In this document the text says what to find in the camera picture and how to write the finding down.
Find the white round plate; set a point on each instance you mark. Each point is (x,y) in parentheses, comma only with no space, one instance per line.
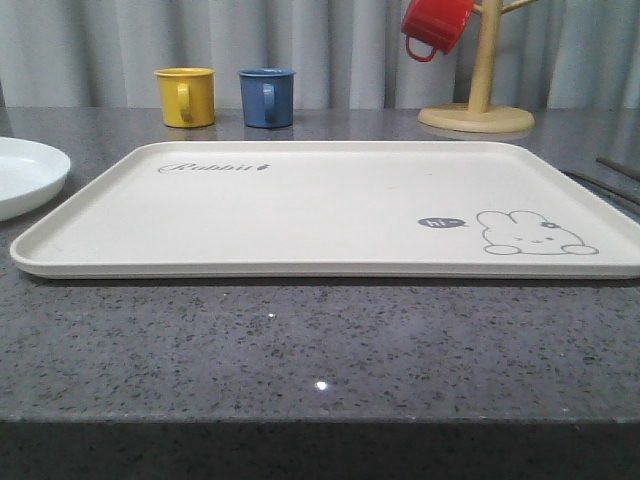
(32,174)

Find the beige rabbit serving tray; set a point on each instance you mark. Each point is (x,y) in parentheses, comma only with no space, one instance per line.
(355,209)

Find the blue enamel mug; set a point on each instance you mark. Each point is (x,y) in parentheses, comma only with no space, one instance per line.
(267,97)

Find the yellow enamel mug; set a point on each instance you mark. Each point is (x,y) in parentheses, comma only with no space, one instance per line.
(187,96)

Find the wooden mug tree stand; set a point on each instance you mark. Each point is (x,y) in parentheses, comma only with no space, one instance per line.
(478,115)

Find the red enamel mug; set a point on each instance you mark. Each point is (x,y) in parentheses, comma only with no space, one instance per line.
(436,23)

